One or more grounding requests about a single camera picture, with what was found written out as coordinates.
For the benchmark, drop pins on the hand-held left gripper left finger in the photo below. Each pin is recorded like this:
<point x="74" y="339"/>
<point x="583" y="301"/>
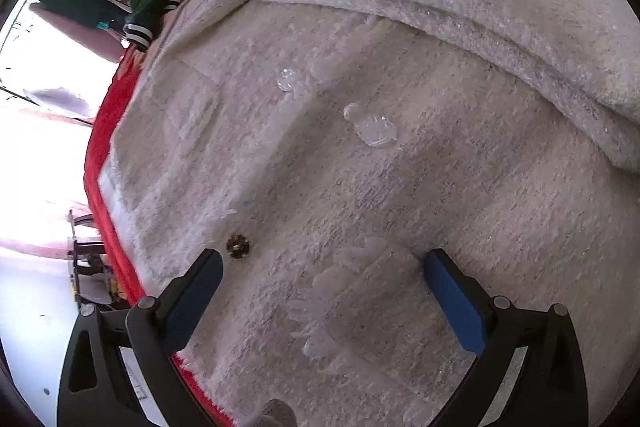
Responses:
<point x="192" y="294"/>

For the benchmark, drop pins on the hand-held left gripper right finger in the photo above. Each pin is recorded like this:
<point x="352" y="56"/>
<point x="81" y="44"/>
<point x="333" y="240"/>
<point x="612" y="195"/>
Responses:
<point x="455" y="297"/>

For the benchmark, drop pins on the white fuzzy jacket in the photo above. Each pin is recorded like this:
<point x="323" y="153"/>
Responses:
<point x="400" y="157"/>

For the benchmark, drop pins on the red floral blanket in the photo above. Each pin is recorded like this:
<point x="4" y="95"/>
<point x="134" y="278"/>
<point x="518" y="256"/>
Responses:
<point x="107" y="187"/>

